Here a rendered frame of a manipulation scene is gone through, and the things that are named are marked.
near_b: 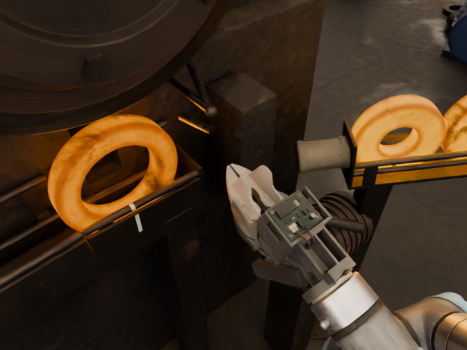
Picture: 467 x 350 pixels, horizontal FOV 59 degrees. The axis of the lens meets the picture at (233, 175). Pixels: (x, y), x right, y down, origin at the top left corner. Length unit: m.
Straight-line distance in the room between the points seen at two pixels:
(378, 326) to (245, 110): 0.35
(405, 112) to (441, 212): 1.01
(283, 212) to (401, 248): 1.06
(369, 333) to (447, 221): 1.20
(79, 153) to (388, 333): 0.42
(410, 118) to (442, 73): 1.76
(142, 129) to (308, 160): 0.31
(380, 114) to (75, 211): 0.49
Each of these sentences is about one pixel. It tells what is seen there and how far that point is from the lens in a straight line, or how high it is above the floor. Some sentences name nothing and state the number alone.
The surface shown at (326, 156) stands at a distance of 0.74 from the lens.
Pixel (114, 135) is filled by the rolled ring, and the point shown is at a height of 0.84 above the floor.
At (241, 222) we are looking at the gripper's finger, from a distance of 0.56.
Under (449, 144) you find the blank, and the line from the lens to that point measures 0.82.
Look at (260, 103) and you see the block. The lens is 0.66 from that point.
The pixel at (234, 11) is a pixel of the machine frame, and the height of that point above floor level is 0.87.
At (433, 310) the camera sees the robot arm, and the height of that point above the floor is 0.64.
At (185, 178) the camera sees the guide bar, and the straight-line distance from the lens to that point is 0.65.
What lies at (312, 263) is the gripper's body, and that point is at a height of 0.75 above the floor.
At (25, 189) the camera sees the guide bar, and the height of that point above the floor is 0.76.
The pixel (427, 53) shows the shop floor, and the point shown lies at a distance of 2.65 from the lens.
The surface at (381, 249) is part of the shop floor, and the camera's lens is 1.51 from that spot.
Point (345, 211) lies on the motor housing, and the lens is 0.87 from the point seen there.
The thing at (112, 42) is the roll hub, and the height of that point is 1.01.
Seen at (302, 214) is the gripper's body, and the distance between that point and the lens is 0.52.
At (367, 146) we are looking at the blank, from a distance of 0.76.
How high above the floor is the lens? 1.18
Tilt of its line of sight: 46 degrees down
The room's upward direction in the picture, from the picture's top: straight up
